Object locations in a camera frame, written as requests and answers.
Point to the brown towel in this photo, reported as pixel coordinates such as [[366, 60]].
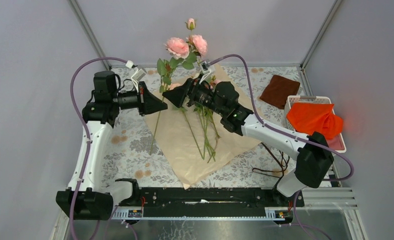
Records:
[[277, 91]]

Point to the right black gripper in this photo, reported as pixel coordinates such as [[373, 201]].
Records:
[[190, 89]]

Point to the pink cloth in basket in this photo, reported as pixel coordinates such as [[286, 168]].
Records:
[[336, 143]]

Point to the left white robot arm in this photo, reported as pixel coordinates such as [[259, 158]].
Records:
[[85, 198]]

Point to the white plastic basket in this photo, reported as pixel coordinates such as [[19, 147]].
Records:
[[309, 99]]

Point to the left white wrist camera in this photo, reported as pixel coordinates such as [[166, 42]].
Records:
[[137, 76]]

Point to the pink fake rose spray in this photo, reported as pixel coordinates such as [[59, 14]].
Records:
[[201, 113]]

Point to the orange cloth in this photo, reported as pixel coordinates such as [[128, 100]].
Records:
[[315, 117]]

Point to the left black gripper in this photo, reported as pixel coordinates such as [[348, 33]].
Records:
[[147, 102]]

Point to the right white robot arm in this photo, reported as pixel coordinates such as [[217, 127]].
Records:
[[313, 160]]

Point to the large pink fake rose stem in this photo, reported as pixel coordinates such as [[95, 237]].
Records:
[[185, 53]]

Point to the peach wrapping paper sheet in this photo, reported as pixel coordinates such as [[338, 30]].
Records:
[[195, 153]]

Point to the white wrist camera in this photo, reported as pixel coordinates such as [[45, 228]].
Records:
[[137, 76], [207, 70]]

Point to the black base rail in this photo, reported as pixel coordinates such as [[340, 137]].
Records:
[[175, 202]]

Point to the pale pink fake flower stem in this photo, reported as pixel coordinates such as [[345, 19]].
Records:
[[183, 111]]

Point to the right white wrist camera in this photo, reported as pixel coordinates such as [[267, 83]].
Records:
[[207, 70]]

